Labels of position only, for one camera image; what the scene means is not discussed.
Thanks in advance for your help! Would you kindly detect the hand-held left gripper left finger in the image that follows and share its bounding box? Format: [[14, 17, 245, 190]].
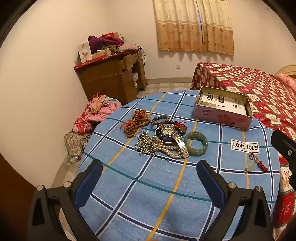
[[26, 159, 103, 241]]

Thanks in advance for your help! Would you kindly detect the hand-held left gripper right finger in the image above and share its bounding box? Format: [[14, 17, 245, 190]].
[[196, 159, 274, 241]]

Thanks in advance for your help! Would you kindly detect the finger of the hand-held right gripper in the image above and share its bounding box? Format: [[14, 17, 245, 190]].
[[270, 129, 296, 194]]

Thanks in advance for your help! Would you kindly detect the green jade bangle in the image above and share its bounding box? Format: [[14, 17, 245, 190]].
[[184, 132, 208, 156]]

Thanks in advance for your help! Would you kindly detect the jade pendant with red cord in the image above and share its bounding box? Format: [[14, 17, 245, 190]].
[[245, 152, 269, 173]]

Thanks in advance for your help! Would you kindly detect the white pearl necklace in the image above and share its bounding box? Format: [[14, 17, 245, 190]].
[[151, 136, 183, 159]]

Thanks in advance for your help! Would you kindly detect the dark purple bead bracelet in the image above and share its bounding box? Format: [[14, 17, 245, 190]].
[[154, 119, 185, 145]]

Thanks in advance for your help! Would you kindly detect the pink tin box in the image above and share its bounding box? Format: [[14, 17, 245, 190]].
[[193, 86, 253, 131]]

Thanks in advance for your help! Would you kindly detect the red tassel charm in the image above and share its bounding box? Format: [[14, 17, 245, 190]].
[[172, 121, 188, 133]]

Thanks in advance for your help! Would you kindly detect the grey-green pearl necklace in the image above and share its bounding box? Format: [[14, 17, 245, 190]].
[[135, 130, 158, 154]]

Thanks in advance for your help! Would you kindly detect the metal band wristwatch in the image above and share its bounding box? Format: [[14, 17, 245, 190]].
[[159, 125, 190, 159]]

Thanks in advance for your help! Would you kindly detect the brown bead necklace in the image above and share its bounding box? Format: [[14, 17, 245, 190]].
[[120, 110, 148, 139]]

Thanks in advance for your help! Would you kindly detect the grey stone bead bracelet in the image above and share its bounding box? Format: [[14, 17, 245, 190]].
[[151, 115, 171, 126]]

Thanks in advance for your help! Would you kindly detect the floral cloth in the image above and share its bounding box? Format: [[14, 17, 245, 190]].
[[64, 131, 92, 160]]

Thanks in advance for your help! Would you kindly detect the blue plaid tablecloth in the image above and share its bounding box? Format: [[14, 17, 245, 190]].
[[77, 90, 281, 241]]

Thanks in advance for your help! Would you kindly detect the bed with red blanket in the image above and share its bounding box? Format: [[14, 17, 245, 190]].
[[190, 62, 296, 241]]

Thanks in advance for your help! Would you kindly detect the pink pillow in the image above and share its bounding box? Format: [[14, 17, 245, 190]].
[[275, 73, 296, 90]]

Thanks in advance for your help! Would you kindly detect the pink clothes pile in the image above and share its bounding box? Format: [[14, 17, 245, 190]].
[[73, 92, 122, 133]]

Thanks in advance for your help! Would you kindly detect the white printed card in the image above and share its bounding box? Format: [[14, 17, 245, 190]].
[[200, 92, 247, 115]]

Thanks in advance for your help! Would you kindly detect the cream bed headboard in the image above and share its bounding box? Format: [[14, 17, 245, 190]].
[[274, 65, 296, 76]]

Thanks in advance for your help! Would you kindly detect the brown wooden door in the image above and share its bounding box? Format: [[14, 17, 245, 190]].
[[0, 152, 40, 241]]

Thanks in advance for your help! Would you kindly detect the brown wooden desk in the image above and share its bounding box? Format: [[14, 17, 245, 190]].
[[73, 50, 147, 106]]

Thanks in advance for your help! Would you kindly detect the flat red box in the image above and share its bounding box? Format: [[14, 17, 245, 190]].
[[73, 54, 116, 70]]

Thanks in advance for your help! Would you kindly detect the white upright box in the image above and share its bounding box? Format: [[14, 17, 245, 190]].
[[77, 41, 93, 63]]

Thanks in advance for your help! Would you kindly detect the purple cloth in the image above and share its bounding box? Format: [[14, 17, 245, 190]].
[[88, 35, 103, 53]]

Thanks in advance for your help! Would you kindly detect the pale pink cloth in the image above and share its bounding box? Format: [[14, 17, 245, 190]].
[[118, 43, 139, 52]]

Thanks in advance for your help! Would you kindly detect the dark red cloth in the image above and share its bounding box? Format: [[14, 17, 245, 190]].
[[102, 34, 124, 47]]

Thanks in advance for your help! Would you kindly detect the beige patterned curtain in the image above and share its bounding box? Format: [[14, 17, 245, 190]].
[[153, 0, 234, 55]]

